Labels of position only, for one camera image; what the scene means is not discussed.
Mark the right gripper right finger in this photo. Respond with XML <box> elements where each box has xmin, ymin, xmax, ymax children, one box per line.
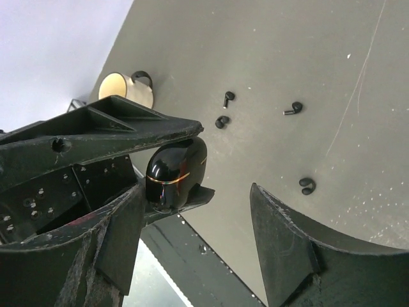
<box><xmin>250</xmin><ymin>184</ymin><xmax>408</xmax><ymax>306</ymax></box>

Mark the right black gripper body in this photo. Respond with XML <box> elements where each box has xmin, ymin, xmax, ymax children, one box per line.
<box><xmin>1</xmin><ymin>155</ymin><xmax>139</xmax><ymax>244</ymax></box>

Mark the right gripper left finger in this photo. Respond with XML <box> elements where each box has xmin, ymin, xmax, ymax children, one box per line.
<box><xmin>1</xmin><ymin>184</ymin><xmax>146</xmax><ymax>306</ymax></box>

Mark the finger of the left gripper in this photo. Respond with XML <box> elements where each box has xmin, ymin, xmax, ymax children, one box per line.
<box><xmin>143</xmin><ymin>185</ymin><xmax>215</xmax><ymax>227</ymax></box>
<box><xmin>1</xmin><ymin>95</ymin><xmax>204</xmax><ymax>182</ymax></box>

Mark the glossy black charging case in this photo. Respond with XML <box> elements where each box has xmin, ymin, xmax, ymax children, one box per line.
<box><xmin>146</xmin><ymin>136</ymin><xmax>208</xmax><ymax>211</ymax></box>

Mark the black round earbud left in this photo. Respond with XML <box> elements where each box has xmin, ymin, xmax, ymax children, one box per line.
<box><xmin>215</xmin><ymin>115</ymin><xmax>230</xmax><ymax>129</ymax></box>

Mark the black round earbud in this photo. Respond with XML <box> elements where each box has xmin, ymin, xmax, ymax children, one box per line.
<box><xmin>215</xmin><ymin>115</ymin><xmax>230</xmax><ymax>129</ymax></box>
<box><xmin>298</xmin><ymin>177</ymin><xmax>316</xmax><ymax>196</ymax></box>

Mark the black round earbud right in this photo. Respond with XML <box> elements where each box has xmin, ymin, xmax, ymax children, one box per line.
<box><xmin>298</xmin><ymin>177</ymin><xmax>316</xmax><ymax>196</ymax></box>

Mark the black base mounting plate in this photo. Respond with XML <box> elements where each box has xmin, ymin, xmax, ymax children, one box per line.
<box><xmin>141</xmin><ymin>215</ymin><xmax>264</xmax><ymax>306</ymax></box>

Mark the black stem earbud left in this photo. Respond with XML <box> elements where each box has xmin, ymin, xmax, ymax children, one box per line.
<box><xmin>223</xmin><ymin>91</ymin><xmax>236</xmax><ymax>109</ymax></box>

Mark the black stem earbud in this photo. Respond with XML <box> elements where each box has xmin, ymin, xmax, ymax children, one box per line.
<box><xmin>283</xmin><ymin>102</ymin><xmax>303</xmax><ymax>116</ymax></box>
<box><xmin>223</xmin><ymin>91</ymin><xmax>236</xmax><ymax>109</ymax></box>

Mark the black stem earbud middle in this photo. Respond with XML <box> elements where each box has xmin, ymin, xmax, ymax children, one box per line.
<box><xmin>283</xmin><ymin>102</ymin><xmax>303</xmax><ymax>116</ymax></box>

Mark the cream mug black handle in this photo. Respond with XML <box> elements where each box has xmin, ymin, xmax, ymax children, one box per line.
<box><xmin>98</xmin><ymin>70</ymin><xmax>154</xmax><ymax>109</ymax></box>

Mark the aluminium frame rail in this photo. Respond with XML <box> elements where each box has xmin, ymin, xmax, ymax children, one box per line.
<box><xmin>123</xmin><ymin>240</ymin><xmax>192</xmax><ymax>307</ymax></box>

